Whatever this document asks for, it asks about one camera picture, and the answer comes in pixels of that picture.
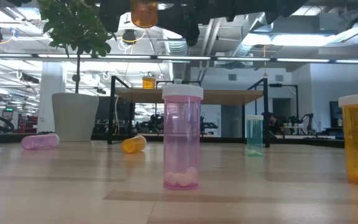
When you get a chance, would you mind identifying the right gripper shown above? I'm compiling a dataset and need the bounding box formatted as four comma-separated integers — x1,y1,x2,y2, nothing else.
157,0,279,47

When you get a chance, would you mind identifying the green pill bottle white cap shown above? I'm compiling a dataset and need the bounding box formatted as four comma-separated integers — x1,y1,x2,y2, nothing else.
246,114,264,157

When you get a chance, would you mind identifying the green leafy plant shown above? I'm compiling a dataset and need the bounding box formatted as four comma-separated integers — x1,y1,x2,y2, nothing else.
35,0,117,94

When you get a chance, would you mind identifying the white plant pot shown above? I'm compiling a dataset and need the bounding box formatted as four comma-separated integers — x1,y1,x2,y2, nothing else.
52,92,100,142

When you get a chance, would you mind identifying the pink pill bottle white cap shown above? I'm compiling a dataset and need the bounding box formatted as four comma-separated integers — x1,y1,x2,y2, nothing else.
162,84,204,191
21,133,61,151

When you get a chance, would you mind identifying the long linear light bar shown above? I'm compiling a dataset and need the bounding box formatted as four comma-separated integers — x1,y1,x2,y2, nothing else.
0,52,358,65

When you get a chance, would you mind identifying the person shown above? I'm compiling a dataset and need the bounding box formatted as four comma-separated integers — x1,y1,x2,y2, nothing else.
267,112,287,138

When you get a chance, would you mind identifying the dark display screen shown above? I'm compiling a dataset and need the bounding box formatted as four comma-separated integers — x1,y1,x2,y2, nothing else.
329,100,344,128

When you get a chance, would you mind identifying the silver air duct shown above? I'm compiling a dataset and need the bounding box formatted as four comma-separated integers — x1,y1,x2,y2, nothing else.
162,29,190,82

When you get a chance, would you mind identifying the wooden shelf black frame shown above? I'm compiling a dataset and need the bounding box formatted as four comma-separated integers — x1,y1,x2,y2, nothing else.
107,75,270,149

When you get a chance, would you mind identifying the black aluminium frame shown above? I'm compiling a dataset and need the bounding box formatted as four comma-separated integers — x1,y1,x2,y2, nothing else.
0,130,345,149

